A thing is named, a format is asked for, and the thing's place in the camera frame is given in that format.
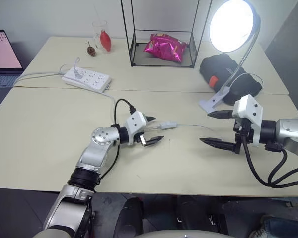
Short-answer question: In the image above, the clear drinking glass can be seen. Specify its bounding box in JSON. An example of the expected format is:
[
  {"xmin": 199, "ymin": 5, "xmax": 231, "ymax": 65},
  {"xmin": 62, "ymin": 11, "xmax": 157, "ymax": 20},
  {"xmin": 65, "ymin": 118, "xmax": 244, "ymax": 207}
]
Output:
[{"xmin": 92, "ymin": 20, "xmax": 108, "ymax": 52}]

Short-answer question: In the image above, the open laptop computer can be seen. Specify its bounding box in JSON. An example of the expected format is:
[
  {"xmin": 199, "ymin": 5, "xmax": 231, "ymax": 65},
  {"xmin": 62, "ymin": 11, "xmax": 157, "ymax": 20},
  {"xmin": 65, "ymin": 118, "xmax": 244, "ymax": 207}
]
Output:
[{"xmin": 0, "ymin": 30, "xmax": 24, "ymax": 105}]

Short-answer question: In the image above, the white power strip cable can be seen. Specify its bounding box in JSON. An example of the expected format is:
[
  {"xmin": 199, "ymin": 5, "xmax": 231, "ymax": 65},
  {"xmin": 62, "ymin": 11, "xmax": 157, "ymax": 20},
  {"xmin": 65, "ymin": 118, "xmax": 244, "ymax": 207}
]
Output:
[{"xmin": 13, "ymin": 71, "xmax": 65, "ymax": 86}]

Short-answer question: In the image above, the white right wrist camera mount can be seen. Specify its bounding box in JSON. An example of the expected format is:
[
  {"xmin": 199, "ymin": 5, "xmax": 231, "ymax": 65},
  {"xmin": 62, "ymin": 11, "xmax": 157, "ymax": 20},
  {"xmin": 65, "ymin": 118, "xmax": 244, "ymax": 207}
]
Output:
[{"xmin": 232, "ymin": 94, "xmax": 264, "ymax": 148}]

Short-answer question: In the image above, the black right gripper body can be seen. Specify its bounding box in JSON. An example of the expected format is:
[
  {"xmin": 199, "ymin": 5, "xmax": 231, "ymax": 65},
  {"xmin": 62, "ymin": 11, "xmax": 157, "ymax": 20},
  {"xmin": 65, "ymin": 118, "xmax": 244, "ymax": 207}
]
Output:
[{"xmin": 233, "ymin": 118, "xmax": 254, "ymax": 155}]

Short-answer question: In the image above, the white clip desk lamp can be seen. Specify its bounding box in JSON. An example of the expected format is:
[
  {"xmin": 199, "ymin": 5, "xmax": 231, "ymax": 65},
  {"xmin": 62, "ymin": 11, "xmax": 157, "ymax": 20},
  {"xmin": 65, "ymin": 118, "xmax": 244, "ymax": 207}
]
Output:
[{"xmin": 198, "ymin": 0, "xmax": 262, "ymax": 115}]

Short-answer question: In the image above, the lamp cord with inline switch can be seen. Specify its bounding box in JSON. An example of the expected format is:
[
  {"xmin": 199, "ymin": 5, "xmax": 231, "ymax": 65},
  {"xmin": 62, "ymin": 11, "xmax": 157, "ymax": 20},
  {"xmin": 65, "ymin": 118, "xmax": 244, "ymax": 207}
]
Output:
[{"xmin": 103, "ymin": 90, "xmax": 223, "ymax": 142}]

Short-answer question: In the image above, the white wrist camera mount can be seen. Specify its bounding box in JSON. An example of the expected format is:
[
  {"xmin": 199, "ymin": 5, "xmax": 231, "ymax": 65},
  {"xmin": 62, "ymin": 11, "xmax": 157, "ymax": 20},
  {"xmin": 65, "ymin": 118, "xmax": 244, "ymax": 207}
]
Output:
[
  {"xmin": 232, "ymin": 94, "xmax": 264, "ymax": 148},
  {"xmin": 125, "ymin": 111, "xmax": 147, "ymax": 145}
]

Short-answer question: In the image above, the black bag with orange patch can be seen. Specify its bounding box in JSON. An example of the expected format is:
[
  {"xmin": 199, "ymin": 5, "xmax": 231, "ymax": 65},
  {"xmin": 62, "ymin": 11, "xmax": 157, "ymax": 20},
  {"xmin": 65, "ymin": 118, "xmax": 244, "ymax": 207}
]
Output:
[{"xmin": 199, "ymin": 53, "xmax": 264, "ymax": 105}]

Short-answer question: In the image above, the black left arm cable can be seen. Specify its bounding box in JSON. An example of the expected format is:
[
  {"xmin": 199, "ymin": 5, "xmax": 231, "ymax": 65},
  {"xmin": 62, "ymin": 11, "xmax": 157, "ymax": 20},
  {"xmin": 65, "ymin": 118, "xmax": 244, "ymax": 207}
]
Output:
[{"xmin": 96, "ymin": 99, "xmax": 138, "ymax": 184}]

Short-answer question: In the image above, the grey sneaker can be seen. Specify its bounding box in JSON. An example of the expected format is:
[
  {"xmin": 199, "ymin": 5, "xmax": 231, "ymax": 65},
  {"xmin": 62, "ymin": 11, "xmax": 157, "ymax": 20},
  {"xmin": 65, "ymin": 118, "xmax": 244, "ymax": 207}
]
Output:
[{"xmin": 250, "ymin": 228, "xmax": 267, "ymax": 238}]

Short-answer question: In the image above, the blue jeans leg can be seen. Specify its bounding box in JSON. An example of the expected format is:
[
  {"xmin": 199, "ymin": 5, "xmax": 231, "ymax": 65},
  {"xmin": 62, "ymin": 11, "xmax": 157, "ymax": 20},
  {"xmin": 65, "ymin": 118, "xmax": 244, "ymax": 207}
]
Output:
[{"xmin": 262, "ymin": 215, "xmax": 298, "ymax": 238}]

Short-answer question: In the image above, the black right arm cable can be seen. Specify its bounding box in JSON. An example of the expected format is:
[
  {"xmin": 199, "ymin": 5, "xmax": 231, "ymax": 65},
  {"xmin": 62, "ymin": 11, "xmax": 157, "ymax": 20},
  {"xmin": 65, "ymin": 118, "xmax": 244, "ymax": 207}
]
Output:
[{"xmin": 240, "ymin": 137, "xmax": 298, "ymax": 189}]

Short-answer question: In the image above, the red teardrop ornament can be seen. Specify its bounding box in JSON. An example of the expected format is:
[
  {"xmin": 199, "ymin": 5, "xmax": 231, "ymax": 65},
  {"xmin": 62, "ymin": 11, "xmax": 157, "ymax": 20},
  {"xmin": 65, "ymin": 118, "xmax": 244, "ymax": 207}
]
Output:
[{"xmin": 100, "ymin": 29, "xmax": 113, "ymax": 53}]

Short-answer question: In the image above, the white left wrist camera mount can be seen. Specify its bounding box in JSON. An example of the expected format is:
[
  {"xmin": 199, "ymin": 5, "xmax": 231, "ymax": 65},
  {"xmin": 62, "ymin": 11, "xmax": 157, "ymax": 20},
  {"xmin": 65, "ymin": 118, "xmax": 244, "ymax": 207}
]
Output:
[{"xmin": 125, "ymin": 111, "xmax": 147, "ymax": 145}]

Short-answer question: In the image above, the dark rounded shape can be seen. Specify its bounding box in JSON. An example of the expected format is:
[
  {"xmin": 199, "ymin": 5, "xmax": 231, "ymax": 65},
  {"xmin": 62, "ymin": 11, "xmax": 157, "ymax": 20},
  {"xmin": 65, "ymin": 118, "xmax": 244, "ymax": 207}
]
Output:
[{"xmin": 116, "ymin": 197, "xmax": 144, "ymax": 238}]

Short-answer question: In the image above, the white power strip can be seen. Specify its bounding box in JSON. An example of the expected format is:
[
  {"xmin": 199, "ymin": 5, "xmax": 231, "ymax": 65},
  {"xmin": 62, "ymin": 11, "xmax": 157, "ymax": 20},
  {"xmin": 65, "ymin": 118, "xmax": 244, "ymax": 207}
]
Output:
[{"xmin": 61, "ymin": 68, "xmax": 112, "ymax": 92}]

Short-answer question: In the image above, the pink snack bag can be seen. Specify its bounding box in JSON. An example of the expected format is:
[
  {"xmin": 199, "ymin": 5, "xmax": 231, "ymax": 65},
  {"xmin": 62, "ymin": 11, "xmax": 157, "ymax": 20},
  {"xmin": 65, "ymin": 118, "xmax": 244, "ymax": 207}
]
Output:
[{"xmin": 143, "ymin": 33, "xmax": 188, "ymax": 64}]

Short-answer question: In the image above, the small brown spinning top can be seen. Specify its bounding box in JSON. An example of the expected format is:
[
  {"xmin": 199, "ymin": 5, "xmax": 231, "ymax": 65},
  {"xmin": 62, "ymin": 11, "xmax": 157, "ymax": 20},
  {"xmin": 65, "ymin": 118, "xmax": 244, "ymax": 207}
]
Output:
[{"xmin": 86, "ymin": 40, "xmax": 96, "ymax": 56}]

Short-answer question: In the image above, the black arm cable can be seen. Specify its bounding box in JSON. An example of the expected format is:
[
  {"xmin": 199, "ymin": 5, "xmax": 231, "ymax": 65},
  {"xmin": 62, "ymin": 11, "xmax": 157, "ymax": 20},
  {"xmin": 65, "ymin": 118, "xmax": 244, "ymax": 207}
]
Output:
[
  {"xmin": 96, "ymin": 99, "xmax": 138, "ymax": 184},
  {"xmin": 240, "ymin": 137, "xmax": 298, "ymax": 189}
]

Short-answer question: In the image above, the light grey robot torso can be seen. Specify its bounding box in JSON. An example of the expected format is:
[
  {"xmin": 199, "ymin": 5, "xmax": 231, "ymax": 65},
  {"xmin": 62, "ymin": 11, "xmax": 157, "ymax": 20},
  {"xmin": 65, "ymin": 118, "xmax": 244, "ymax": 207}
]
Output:
[{"xmin": 32, "ymin": 227, "xmax": 240, "ymax": 238}]

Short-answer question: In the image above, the black wire frame rack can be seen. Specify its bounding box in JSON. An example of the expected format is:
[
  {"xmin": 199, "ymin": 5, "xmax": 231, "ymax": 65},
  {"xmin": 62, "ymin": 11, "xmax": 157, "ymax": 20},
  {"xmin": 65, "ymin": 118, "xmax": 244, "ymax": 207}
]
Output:
[{"xmin": 121, "ymin": 0, "xmax": 213, "ymax": 69}]

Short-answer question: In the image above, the white plug with cable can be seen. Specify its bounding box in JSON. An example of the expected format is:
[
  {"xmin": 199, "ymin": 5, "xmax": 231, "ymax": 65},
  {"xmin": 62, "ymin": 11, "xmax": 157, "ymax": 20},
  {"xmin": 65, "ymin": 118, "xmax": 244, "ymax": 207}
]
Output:
[{"xmin": 60, "ymin": 57, "xmax": 83, "ymax": 81}]

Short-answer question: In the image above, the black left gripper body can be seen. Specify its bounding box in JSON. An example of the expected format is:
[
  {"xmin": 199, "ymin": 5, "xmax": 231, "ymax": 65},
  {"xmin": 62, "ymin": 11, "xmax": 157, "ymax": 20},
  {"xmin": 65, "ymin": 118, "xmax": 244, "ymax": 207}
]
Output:
[{"xmin": 138, "ymin": 131, "xmax": 148, "ymax": 147}]

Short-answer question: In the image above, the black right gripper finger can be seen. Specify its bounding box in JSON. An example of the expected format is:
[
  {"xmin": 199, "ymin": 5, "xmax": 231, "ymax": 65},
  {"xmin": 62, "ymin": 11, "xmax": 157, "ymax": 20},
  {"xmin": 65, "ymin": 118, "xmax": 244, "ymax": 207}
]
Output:
[
  {"xmin": 207, "ymin": 110, "xmax": 235, "ymax": 120},
  {"xmin": 200, "ymin": 136, "xmax": 239, "ymax": 154}
]

